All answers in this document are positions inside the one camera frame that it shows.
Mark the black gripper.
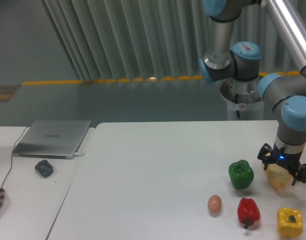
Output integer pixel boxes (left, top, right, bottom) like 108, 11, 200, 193
257, 141, 306, 186

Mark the triangular toasted bread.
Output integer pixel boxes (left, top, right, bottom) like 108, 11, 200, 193
264, 163, 293, 190

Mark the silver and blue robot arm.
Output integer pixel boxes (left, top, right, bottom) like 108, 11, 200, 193
199, 0, 306, 183

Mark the green bell pepper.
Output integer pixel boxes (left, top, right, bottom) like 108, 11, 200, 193
228, 159, 254, 190

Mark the yellow bell pepper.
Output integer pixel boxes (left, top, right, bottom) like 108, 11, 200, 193
277, 207, 303, 238

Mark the red bell pepper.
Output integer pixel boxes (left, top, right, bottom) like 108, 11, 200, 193
237, 197, 261, 229

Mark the brown egg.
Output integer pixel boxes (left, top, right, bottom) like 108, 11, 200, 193
207, 195, 222, 214

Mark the white usb plug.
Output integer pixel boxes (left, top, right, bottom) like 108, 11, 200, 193
74, 152, 85, 157

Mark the grey pleated curtain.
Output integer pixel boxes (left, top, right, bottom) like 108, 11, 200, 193
39, 0, 306, 83

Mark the silver closed laptop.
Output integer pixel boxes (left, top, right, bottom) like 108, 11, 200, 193
12, 120, 91, 159

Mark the small black plastic object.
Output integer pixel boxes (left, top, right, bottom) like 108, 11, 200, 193
34, 159, 54, 178

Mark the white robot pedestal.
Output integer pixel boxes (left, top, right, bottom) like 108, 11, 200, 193
220, 76, 264, 121

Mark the black pedestal cable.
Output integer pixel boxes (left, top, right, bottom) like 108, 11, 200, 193
234, 93, 241, 120

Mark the thin black cable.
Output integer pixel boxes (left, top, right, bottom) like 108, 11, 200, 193
0, 125, 31, 189

